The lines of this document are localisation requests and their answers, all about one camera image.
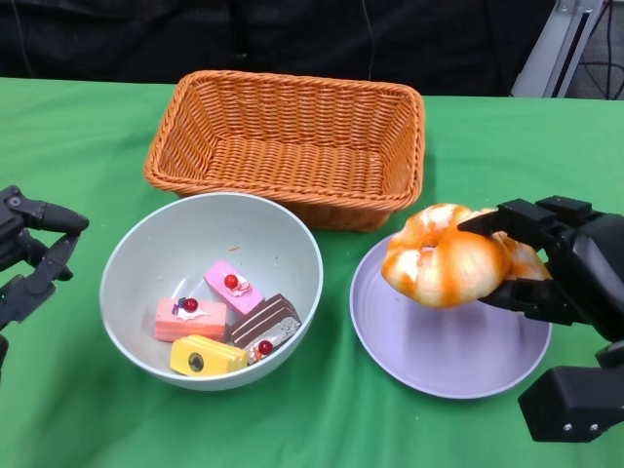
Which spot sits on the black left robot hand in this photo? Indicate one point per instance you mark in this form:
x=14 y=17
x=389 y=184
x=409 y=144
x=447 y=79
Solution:
x=29 y=292

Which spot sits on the orange wicker basket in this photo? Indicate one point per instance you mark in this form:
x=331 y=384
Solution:
x=292 y=156

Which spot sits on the grey metal stand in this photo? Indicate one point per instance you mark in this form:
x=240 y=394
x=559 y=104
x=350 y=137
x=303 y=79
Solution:
x=551 y=58

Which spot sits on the pink cake slice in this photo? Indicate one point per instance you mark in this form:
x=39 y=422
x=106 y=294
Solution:
x=234 y=290

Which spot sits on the salmon cake slice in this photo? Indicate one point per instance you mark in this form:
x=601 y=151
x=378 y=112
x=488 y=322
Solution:
x=190 y=324

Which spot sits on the pale grey bowl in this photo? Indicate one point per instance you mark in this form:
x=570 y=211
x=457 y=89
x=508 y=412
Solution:
x=156 y=244

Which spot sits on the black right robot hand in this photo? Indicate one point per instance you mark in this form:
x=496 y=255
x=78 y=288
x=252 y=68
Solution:
x=595 y=273

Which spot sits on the black backdrop curtain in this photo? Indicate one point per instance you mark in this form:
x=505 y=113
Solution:
x=146 y=39

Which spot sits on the yellow cake slice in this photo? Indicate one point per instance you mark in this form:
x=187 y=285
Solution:
x=209 y=358

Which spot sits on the lilac round plate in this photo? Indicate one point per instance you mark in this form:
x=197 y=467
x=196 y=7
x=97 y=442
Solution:
x=439 y=351

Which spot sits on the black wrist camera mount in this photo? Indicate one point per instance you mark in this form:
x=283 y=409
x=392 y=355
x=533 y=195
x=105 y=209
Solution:
x=570 y=409

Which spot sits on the orange white striped bread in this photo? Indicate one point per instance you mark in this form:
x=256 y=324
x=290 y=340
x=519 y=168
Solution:
x=448 y=273

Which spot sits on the chocolate layered cake slice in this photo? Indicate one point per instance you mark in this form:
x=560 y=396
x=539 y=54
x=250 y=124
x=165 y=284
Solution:
x=263 y=322

